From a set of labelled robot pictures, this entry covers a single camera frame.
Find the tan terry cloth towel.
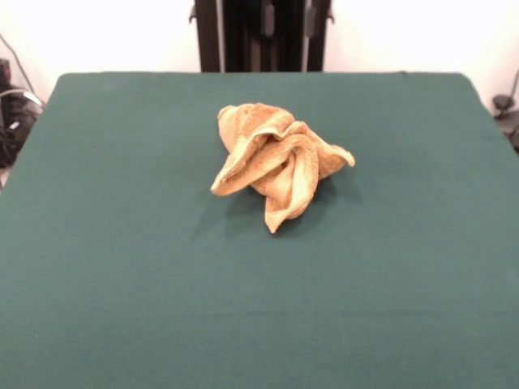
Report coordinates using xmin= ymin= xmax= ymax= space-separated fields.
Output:
xmin=209 ymin=103 xmax=356 ymax=235

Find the dark green table cloth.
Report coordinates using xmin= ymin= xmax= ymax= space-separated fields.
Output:
xmin=0 ymin=71 xmax=519 ymax=389

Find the dark grey curved stand base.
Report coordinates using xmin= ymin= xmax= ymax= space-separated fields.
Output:
xmin=491 ymin=93 xmax=519 ymax=153
xmin=0 ymin=85 xmax=45 ymax=169

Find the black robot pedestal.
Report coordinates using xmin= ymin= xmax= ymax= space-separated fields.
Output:
xmin=188 ymin=0 xmax=334 ymax=74

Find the grey cable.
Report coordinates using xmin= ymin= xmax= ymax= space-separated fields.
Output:
xmin=0 ymin=34 xmax=44 ymax=109

